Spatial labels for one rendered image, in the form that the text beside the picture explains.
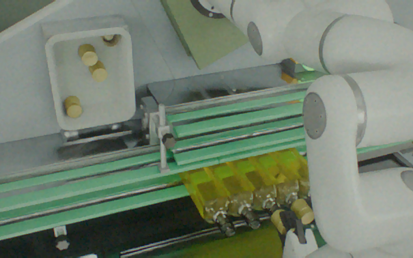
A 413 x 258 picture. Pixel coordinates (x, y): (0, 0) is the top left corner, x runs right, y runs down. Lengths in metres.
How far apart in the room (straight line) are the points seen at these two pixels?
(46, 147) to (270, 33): 0.61
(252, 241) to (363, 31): 0.67
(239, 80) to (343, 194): 0.72
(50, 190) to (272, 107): 0.53
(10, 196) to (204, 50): 0.52
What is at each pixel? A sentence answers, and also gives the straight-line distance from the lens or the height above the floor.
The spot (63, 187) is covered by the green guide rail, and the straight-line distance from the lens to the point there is 1.05.
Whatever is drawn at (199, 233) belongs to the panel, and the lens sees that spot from 1.15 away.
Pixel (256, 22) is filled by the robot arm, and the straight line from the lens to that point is 0.78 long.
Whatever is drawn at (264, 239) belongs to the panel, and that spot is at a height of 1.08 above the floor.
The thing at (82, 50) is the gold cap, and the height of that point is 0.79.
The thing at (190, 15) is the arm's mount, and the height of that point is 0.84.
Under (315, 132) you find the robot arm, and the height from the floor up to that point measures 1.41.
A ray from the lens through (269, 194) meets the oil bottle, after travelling 1.05.
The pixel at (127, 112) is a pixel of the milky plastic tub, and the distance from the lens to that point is 1.10.
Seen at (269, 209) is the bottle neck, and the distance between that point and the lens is 1.03.
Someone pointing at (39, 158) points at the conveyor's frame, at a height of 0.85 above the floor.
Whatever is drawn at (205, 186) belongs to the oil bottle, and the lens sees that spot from 1.04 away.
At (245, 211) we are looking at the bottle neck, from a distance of 1.01.
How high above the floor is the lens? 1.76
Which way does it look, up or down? 51 degrees down
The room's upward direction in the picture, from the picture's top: 144 degrees clockwise
